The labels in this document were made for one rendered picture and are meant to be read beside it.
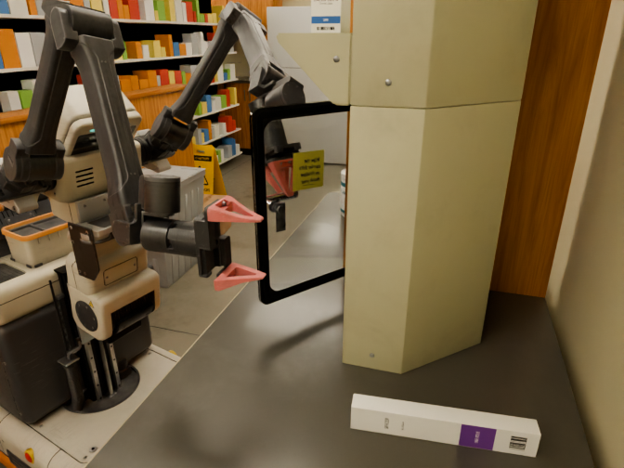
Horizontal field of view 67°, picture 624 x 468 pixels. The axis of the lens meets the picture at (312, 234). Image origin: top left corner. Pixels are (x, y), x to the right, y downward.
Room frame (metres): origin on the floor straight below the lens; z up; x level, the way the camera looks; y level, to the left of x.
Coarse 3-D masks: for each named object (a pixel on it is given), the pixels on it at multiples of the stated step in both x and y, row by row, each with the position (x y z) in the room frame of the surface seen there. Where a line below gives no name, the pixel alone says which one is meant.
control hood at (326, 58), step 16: (336, 32) 0.73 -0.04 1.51; (352, 32) 0.73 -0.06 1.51; (288, 48) 0.74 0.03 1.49; (304, 48) 0.74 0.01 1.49; (320, 48) 0.73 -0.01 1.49; (336, 48) 0.72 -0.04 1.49; (304, 64) 0.74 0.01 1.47; (320, 64) 0.73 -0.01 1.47; (336, 64) 0.72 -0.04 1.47; (320, 80) 0.73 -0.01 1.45; (336, 80) 0.72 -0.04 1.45; (336, 96) 0.72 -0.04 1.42
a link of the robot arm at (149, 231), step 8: (144, 216) 0.71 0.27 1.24; (152, 216) 0.73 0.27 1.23; (144, 224) 0.71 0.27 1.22; (152, 224) 0.70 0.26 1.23; (160, 224) 0.70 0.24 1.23; (168, 224) 0.70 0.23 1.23; (144, 232) 0.70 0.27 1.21; (152, 232) 0.69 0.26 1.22; (160, 232) 0.69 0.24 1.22; (144, 240) 0.69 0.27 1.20; (152, 240) 0.69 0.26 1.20; (160, 240) 0.68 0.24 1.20; (168, 240) 0.69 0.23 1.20; (144, 248) 0.70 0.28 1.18; (152, 248) 0.69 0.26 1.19; (160, 248) 0.69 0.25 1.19
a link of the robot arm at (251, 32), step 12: (228, 12) 1.33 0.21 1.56; (240, 12) 1.33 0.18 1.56; (240, 24) 1.31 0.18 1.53; (252, 24) 1.27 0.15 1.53; (240, 36) 1.27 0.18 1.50; (252, 36) 1.21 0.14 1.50; (264, 36) 1.25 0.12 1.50; (252, 48) 1.16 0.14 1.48; (264, 48) 1.14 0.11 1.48; (252, 60) 1.12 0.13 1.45; (264, 60) 1.05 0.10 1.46; (276, 60) 1.11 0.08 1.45; (252, 72) 1.07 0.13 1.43; (264, 72) 1.02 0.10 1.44; (276, 72) 1.03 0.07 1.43; (264, 84) 1.01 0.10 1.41
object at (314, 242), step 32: (288, 128) 0.88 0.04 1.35; (320, 128) 0.92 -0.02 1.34; (288, 160) 0.88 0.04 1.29; (320, 160) 0.92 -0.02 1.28; (288, 192) 0.88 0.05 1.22; (320, 192) 0.92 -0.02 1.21; (256, 224) 0.83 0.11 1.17; (288, 224) 0.87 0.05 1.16; (320, 224) 0.92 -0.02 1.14; (256, 256) 0.84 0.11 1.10; (288, 256) 0.87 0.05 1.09; (320, 256) 0.92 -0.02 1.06
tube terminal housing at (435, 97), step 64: (384, 0) 0.70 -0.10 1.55; (448, 0) 0.69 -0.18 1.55; (512, 0) 0.75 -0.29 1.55; (384, 64) 0.70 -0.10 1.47; (448, 64) 0.70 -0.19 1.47; (512, 64) 0.76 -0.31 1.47; (384, 128) 0.70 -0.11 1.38; (448, 128) 0.71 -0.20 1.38; (512, 128) 0.77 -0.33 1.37; (384, 192) 0.70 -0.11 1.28; (448, 192) 0.71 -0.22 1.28; (384, 256) 0.70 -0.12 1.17; (448, 256) 0.72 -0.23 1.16; (384, 320) 0.69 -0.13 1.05; (448, 320) 0.73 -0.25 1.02
